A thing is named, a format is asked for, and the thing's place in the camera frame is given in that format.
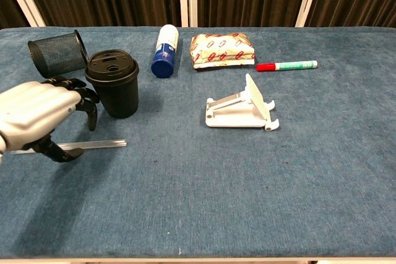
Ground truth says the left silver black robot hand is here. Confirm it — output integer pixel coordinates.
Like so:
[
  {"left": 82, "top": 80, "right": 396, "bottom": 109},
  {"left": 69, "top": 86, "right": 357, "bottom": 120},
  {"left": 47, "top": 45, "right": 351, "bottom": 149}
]
[{"left": 0, "top": 75, "right": 100, "bottom": 164}]

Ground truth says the black mesh pen holder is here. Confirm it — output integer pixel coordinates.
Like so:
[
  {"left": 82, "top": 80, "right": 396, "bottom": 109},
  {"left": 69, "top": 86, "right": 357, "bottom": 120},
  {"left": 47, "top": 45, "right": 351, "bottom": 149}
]
[{"left": 27, "top": 29, "right": 90, "bottom": 79}]

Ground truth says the black round lid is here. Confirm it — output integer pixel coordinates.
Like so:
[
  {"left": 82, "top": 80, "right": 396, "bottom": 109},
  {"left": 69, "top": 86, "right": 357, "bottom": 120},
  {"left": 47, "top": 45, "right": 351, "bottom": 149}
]
[{"left": 84, "top": 49, "right": 140, "bottom": 119}]

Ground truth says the white blue spray bottle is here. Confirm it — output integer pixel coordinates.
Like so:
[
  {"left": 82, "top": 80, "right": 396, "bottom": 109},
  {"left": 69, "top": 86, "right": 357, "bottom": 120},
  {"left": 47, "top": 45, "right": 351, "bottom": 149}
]
[{"left": 150, "top": 23, "right": 180, "bottom": 79}]

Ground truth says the beige red-print snack packet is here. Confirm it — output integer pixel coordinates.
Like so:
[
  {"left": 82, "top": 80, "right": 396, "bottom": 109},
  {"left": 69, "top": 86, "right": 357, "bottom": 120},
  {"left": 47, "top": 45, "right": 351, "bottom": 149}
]
[{"left": 189, "top": 32, "right": 256, "bottom": 70}]

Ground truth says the blue table cloth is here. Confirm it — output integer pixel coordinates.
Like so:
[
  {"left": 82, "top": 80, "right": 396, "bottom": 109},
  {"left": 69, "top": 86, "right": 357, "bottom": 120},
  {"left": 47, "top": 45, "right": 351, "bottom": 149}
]
[{"left": 0, "top": 26, "right": 396, "bottom": 260}]

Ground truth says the white folding phone stand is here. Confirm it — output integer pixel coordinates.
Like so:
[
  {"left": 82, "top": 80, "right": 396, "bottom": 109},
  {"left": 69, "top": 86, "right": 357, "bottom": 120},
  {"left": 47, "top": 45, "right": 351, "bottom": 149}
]
[{"left": 204, "top": 73, "right": 280, "bottom": 133}]

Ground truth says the red green white marker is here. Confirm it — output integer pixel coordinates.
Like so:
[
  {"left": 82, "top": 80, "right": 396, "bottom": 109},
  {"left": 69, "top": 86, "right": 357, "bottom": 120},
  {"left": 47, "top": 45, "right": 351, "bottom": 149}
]
[{"left": 256, "top": 59, "right": 319, "bottom": 73}]

